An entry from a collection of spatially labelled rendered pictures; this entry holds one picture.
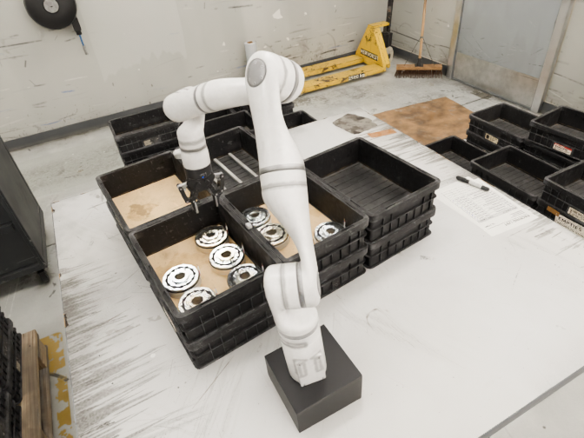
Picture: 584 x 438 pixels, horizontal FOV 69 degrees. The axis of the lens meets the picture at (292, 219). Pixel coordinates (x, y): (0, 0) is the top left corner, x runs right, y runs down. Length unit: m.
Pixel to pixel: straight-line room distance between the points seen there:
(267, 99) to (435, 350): 0.79
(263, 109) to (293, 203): 0.19
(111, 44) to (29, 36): 0.62
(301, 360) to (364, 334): 0.32
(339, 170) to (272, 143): 0.84
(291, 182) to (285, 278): 0.18
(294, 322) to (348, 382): 0.23
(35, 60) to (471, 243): 3.75
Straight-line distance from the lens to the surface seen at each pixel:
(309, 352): 0.96
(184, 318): 1.05
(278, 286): 0.81
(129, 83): 4.46
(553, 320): 1.41
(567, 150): 2.61
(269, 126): 0.84
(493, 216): 1.70
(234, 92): 0.99
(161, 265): 1.35
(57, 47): 4.33
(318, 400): 1.04
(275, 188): 0.81
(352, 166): 1.66
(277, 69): 0.86
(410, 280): 1.40
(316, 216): 1.41
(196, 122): 1.16
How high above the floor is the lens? 1.71
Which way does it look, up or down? 38 degrees down
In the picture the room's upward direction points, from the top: 6 degrees counter-clockwise
